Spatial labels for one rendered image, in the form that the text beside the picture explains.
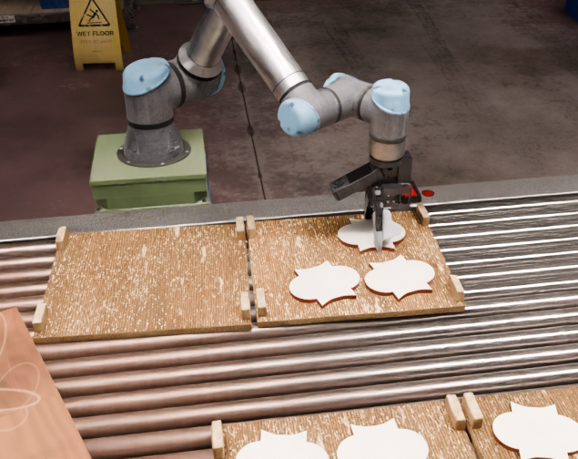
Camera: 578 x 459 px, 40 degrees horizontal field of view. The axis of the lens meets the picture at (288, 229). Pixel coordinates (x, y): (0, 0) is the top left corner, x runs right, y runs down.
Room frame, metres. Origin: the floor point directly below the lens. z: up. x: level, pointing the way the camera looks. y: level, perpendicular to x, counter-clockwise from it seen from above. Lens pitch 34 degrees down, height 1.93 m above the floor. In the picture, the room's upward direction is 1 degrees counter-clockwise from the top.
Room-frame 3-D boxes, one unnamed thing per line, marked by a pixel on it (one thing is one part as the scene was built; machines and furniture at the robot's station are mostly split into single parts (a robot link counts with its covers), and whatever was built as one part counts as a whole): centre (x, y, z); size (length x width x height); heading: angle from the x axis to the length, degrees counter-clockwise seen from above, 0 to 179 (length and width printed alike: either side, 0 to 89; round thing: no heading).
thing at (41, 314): (1.16, 0.47, 0.95); 0.06 x 0.02 x 0.03; 5
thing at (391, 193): (1.44, -0.21, 1.08); 0.09 x 0.08 x 0.12; 96
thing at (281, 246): (1.35, -0.12, 0.93); 0.41 x 0.35 x 0.02; 96
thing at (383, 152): (1.44, -0.20, 1.16); 0.08 x 0.08 x 0.05
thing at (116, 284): (1.30, 0.29, 0.93); 0.41 x 0.35 x 0.02; 95
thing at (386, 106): (1.44, -0.20, 1.24); 0.09 x 0.08 x 0.11; 43
